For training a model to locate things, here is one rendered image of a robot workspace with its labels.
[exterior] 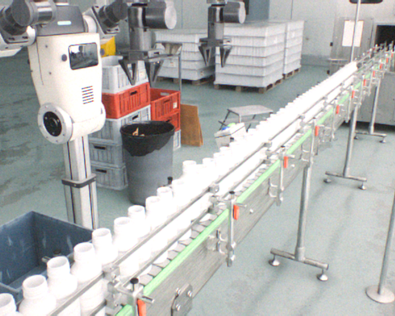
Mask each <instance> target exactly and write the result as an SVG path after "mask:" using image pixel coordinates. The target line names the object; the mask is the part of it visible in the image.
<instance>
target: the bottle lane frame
mask: <svg viewBox="0 0 395 316"><path fill-rule="evenodd" d="M348 96H349V93H347V94H346V95H345V96H344V97H343V98H342V99H341V100H340V101H339V102H338V105H344V107H343V108H342V110H347V106H348ZM353 99H354V103H358V98H354V97H353V98H352V97H351V101H350V112H352V110H353V109H354V108H355V107H356V105H357V104H353V103H352V101H353ZM340 108H341V107H339V109H338V114H335V120H334V128H335V130H336V129H337V128H338V127H339V126H340V125H341V123H342V122H343V121H344V120H345V118H342V117H345V116H346V112H345V111H342V110H341V109H340ZM332 111H333V108H332V109H331V110H330V111H328V112H327V113H326V114H325V115H324V116H322V117H321V118H320V119H319V121H318V122H317V124H322V125H324V122H325V121H326V127H328V128H330V127H331V122H332ZM340 112H342V113H341V116H342V117H341V116H340ZM328 128H325V127H323V128H321V127H319V128H318V131H317V136H316V135H315V141H314V147H313V152H314V153H315V154H314V156H315V155H316V154H317V144H318V141H319V138H321V136H322V137H323V144H324V143H325V142H326V141H327V140H328V138H329V136H325V135H330V129H328ZM323 129H325V135H324V134H323ZM311 131H312V128H311V129H309V130H308V131H307V132H306V133H305V134H304V135H303V136H302V137H301V138H300V139H299V140H298V141H297V142H296V143H295V144H294V145H293V146H292V147H291V148H290V149H289V150H287V152H286V154H288V155H294V156H295V157H294V159H292V158H289V159H288V164H287V168H285V167H284V170H283V179H282V186H283V187H284V191H285V189H287V187H288V186H289V185H290V184H291V183H292V181H293V180H294V179H295V178H296V177H297V175H299V173H300V172H301V171H302V170H303V168H304V167H305V166H306V165H307V162H305V161H302V159H301V155H302V153H303V159H304V160H307V161H308V160H309V156H308V153H304V152H303V151H302V144H304V149H303V150H304V151H308V152H309V150H310V143H311ZM333 133H334V132H333ZM314 156H313V157H314ZM279 164H280V160H279V159H278V160H277V161H276V162H275V163H273V164H272V165H271V166H270V167H269V168H268V169H267V170H266V171H265V172H264V173H262V175H261V176H258V179H257V180H254V182H253V184H251V186H250V187H249V188H247V190H246V191H245V192H242V194H241V195H240V196H239V197H238V198H237V202H238V203H243V204H246V205H247V207H246V208H243V207H240V208H239V214H238V220H236V219H234V235H233V241H234V242H235V243H236V247H235V248H234V250H235V249H236V248H237V247H238V246H239V244H240V243H241V242H242V241H243V239H244V238H245V237H246V236H247V235H248V234H249V233H250V231H251V230H252V229H253V228H254V226H255V225H256V224H257V223H258V221H259V220H260V218H261V217H262V216H263V215H264V214H265V213H266V212H267V211H268V210H269V209H270V208H271V206H272V205H273V204H274V203H275V199H276V198H273V197H270V195H268V189H269V187H270V186H271V185H270V184H269V177H270V176H271V178H272V180H271V184H272V185H273V186H278V173H279ZM284 191H283V192H284ZM283 192H282V193H283ZM271 195H272V196H276V197H277V191H276V188H274V187H271ZM219 227H220V228H221V239H222V240H226V241H228V209H227V208H226V209H225V210H223V212H222V213H221V214H220V215H217V218H216V219H214V220H213V221H211V223H210V224H209V226H206V229H205V230H204V231H203V232H199V235H198V236H197V237H196V238H195V239H192V240H193V241H192V242H191V243H190V244H189V245H187V246H186V247H185V248H184V249H183V250H182V251H181V252H180V253H178V252H177V253H178V255H177V256H176V257H175V258H174V259H173V260H169V261H170V263H169V264H168V265H167V266H166V267H165V268H160V269H161V271H160V272H159V273H158V274H157V275H156V276H151V277H153V280H152V281H151V282H150V283H149V284H147V285H146V286H144V285H142V286H143V287H144V294H145V295H146V296H149V297H151V298H154V299H155V304H154V305H151V304H148V303H146V304H145V316H172V304H173V301H174V299H175V297H176V296H177V295H179V294H180V293H181V291H182V289H183V288H184V287H185V286H186V285H187V284H188V283H189V284H191V285H192V286H193V299H194V298H195V297H196V296H197V294H198V293H199V292H200V291H201V289H202V288H203V287H204V286H205V285H206V284H207V283H208V281H209V280H210V279H211V277H212V276H213V275H214V274H215V272H217V271H218V269H219V268H220V267H221V265H222V264H223V263H224V262H225V258H226V257H227V256H225V255H221V254H220V253H219V251H217V242H218V241H219V239H217V229H218V228H219ZM184 246H185V245H184ZM121 306H122V309H121V310H120V311H119V312H118V313H117V314H116V315H115V316H132V306H131V305H128V304H126V305H121Z"/></svg>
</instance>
